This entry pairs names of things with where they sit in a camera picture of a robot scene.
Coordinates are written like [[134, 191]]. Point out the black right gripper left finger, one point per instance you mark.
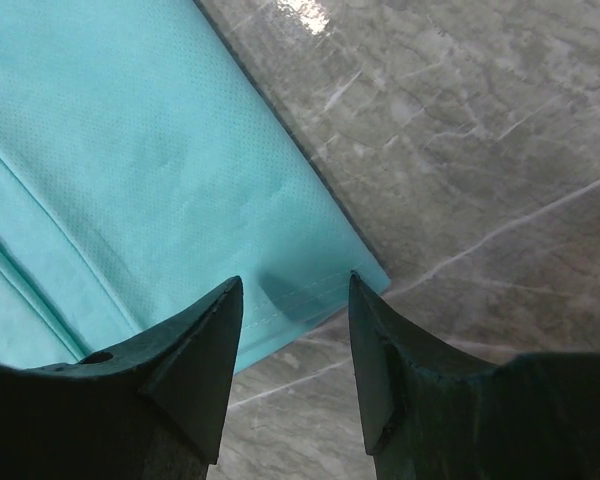
[[151, 407]]

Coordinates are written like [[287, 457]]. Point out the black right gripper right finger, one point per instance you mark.
[[431, 411]]

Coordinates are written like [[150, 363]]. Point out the teal t shirt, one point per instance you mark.
[[139, 169]]

